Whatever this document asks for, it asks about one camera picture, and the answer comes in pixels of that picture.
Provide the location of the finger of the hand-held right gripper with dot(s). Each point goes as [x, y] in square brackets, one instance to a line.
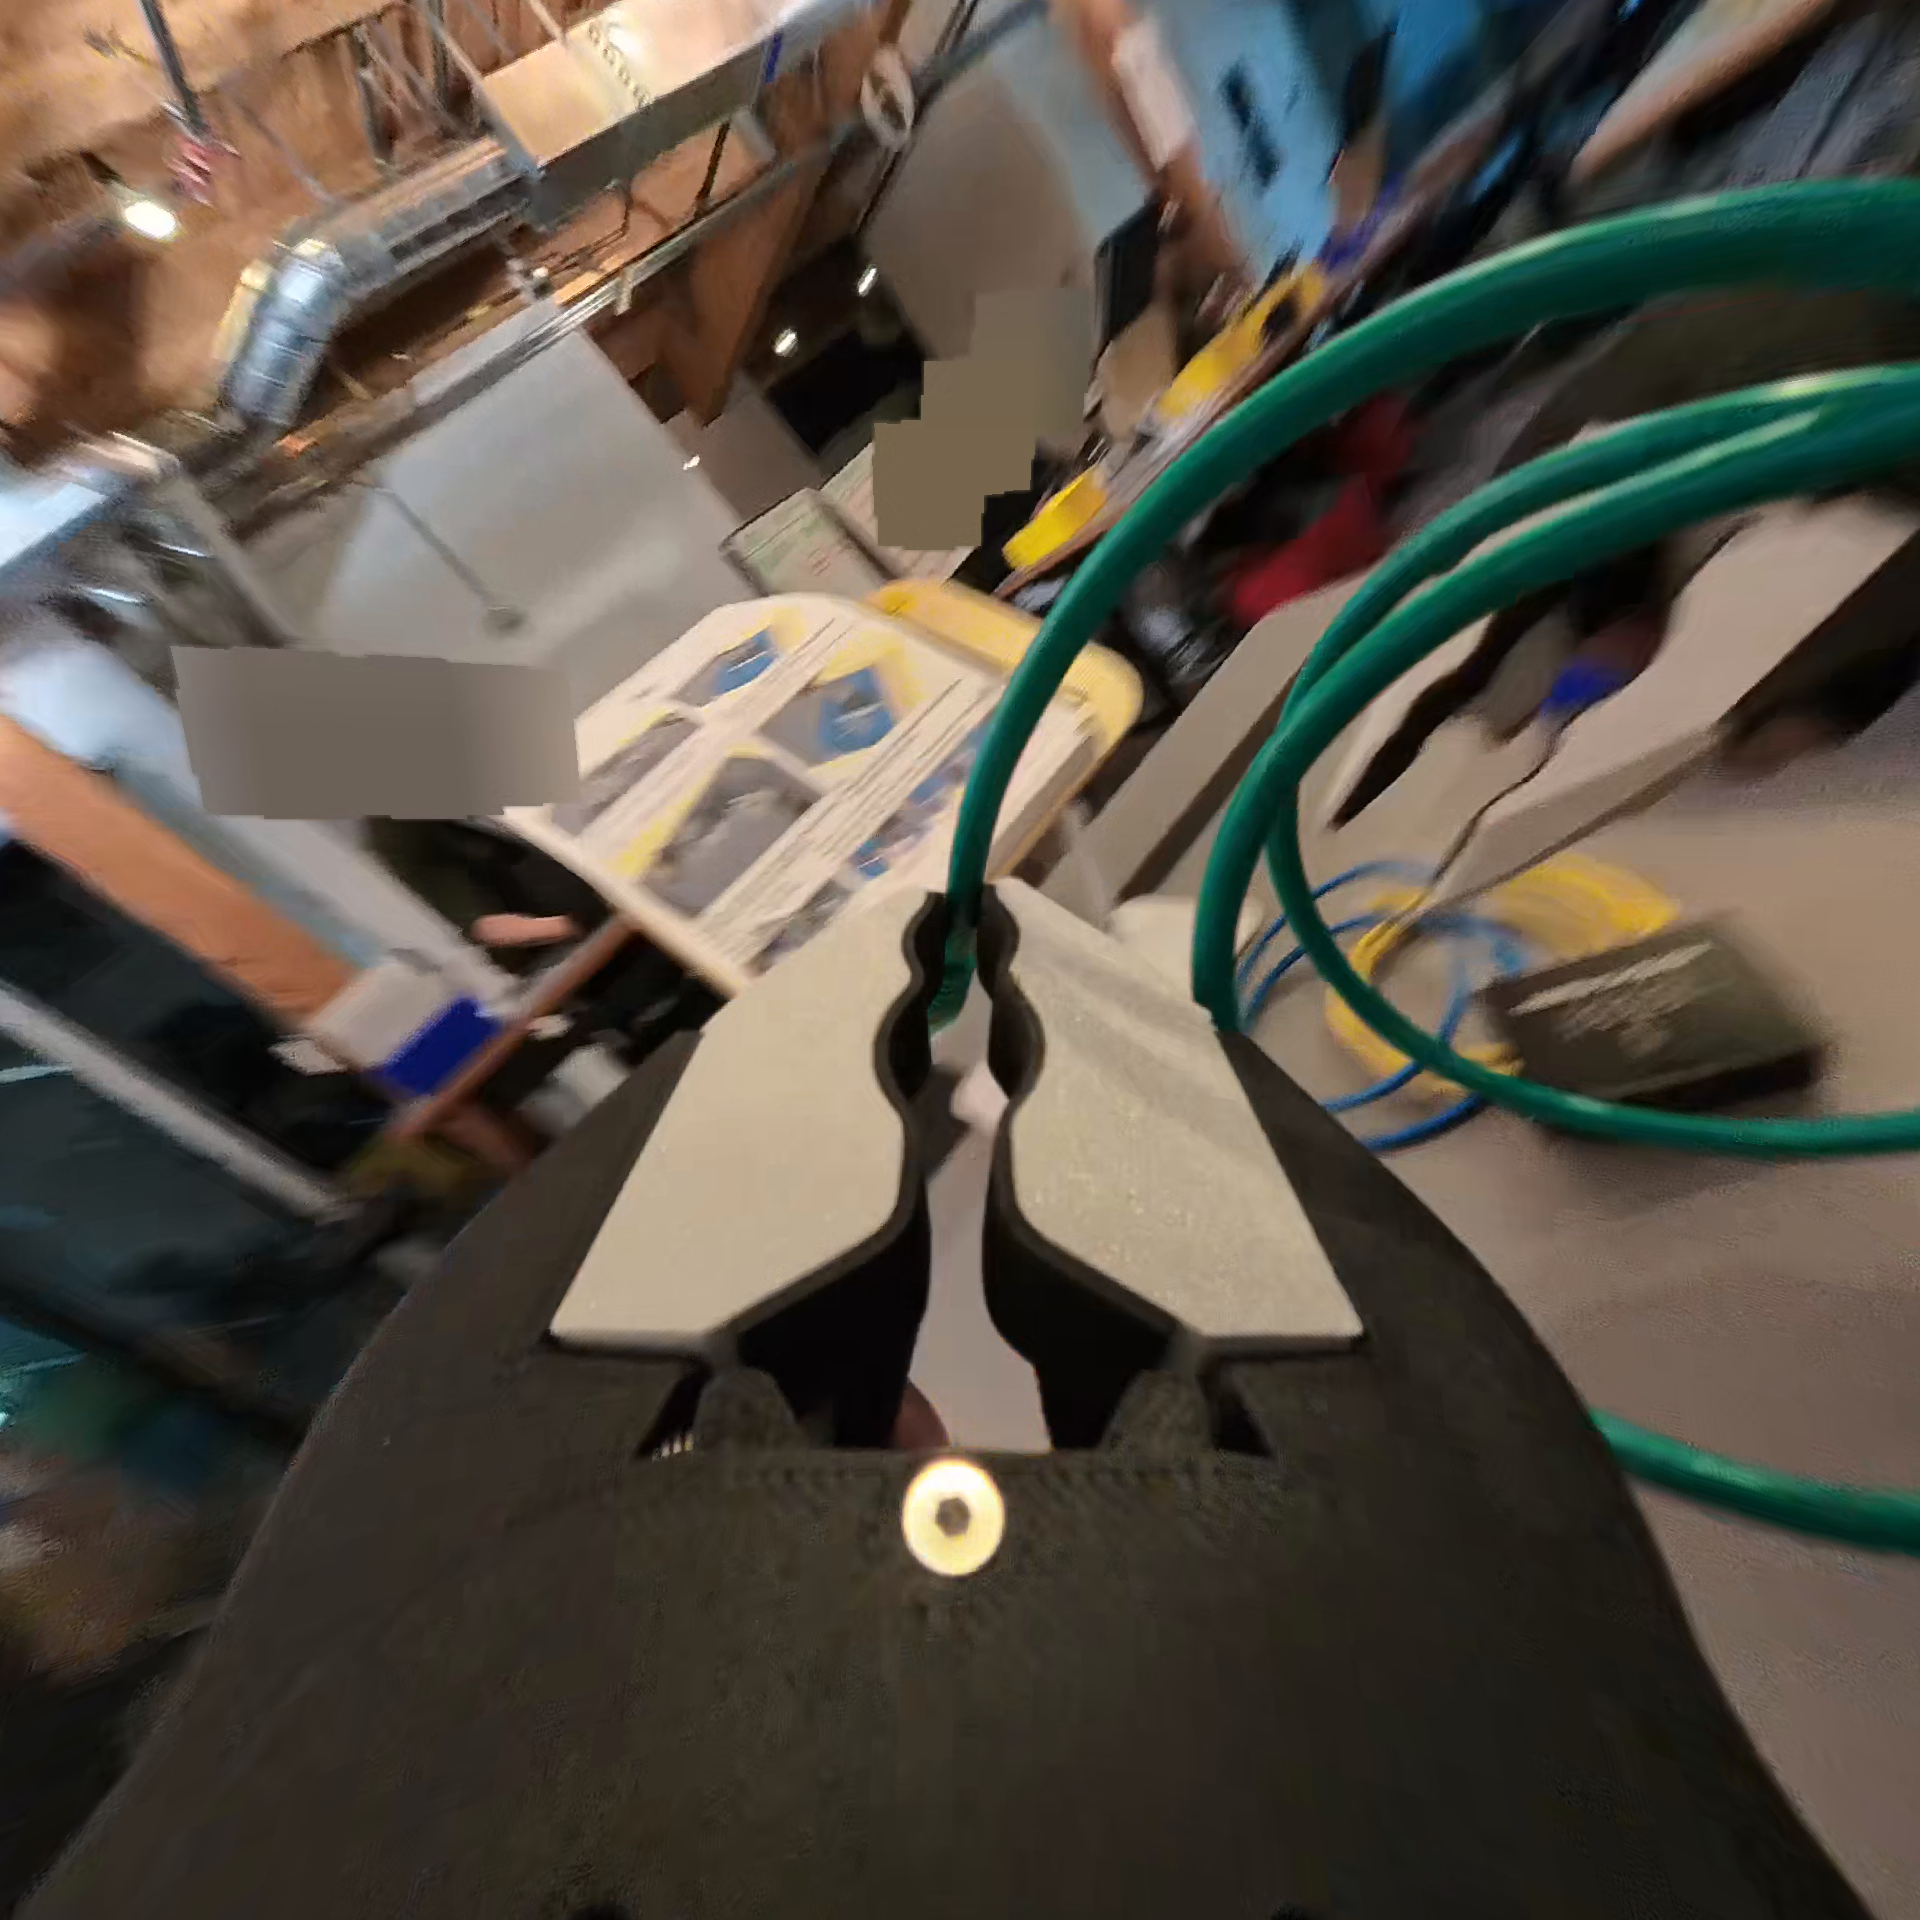
[1591, 780]
[1402, 668]

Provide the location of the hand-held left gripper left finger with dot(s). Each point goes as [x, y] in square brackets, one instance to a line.
[750, 1154]

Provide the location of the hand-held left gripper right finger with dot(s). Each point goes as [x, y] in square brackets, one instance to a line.
[1155, 1170]

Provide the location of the black ethernet splitter box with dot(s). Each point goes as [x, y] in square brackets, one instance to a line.
[1634, 1012]

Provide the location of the red storage bag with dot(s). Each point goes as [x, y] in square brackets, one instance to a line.
[1312, 555]

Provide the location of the white metal document stand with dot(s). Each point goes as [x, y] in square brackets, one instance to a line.
[1163, 938]

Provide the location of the white and blue box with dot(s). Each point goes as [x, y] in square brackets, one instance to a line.
[435, 1043]

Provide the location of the small yellow parts bin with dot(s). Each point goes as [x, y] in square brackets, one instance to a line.
[1058, 525]
[1245, 345]

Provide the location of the printed instruction sheet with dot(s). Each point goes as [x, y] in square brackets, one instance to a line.
[781, 780]

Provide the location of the whiteboard with green writing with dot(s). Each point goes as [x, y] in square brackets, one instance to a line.
[802, 548]

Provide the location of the silver round ventilation duct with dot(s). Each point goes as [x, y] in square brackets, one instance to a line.
[314, 322]

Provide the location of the rectangular metal duct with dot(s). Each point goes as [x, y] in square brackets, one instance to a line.
[630, 91]

